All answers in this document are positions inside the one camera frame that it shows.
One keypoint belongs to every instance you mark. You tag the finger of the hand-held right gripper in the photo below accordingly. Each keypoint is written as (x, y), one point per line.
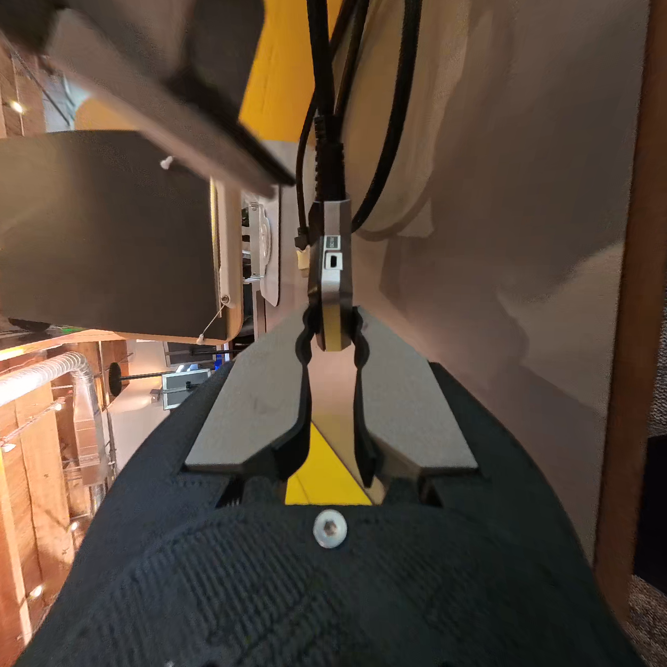
(130, 88)
(208, 41)

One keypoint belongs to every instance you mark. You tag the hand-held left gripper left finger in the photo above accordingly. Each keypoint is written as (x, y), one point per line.
(250, 411)

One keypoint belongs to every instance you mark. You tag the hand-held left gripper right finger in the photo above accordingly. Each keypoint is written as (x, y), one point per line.
(411, 411)

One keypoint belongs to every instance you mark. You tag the yellow plastic bin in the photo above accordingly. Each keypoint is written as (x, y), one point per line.
(318, 479)
(276, 78)

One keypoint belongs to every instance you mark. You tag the grey framed screen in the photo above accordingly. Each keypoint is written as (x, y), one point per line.
(185, 388)

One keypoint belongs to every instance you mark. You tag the black floor lamp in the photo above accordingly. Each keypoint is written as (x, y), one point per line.
(114, 378)

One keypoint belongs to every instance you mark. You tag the silver air duct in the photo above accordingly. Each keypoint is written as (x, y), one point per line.
(83, 417)

